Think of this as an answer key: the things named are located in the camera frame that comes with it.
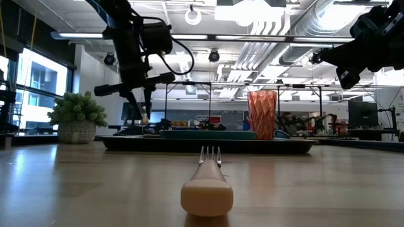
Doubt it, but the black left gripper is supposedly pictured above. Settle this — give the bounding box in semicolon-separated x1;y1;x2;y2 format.
93;61;176;125

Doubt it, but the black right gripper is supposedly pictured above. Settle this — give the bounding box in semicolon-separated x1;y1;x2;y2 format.
320;0;404;91

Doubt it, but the red faceted cup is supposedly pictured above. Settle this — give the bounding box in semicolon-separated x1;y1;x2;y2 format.
247;90;278;141

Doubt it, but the fork with wooden handle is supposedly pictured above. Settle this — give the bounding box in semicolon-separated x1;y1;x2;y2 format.
181;146;234;218

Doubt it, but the black tray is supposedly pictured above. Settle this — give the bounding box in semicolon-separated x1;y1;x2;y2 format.
94;134;319;155

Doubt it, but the black computer monitor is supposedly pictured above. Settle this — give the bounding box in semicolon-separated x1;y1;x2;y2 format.
348;100;379;127
121;102;153;127

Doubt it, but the green plant in pot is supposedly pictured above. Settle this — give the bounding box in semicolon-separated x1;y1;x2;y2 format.
47;91;108;145

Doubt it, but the red sign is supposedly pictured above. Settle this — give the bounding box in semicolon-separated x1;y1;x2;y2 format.
196;115;222;124

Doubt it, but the person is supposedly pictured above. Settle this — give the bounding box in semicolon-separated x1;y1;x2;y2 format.
282;112;300;137

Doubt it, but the overhead light bar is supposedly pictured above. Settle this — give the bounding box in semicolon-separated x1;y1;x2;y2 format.
50;31;354;44

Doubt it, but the black equipment stand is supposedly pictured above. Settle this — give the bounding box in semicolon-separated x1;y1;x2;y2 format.
0;71;18;133

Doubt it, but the black background rig frame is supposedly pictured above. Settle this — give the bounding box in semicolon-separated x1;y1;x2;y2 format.
276;83;324;127
163;81;213;122

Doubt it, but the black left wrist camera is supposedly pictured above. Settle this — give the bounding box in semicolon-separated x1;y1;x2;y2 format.
138;21;174;57

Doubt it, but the black camera cable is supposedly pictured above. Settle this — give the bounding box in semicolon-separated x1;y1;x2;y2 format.
157;37;196;76

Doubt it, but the black aluminium table frame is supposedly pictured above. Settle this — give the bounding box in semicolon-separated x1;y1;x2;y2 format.
0;134;404;153

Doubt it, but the white ceiling ring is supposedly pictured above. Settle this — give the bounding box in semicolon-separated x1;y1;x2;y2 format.
184;8;203;26

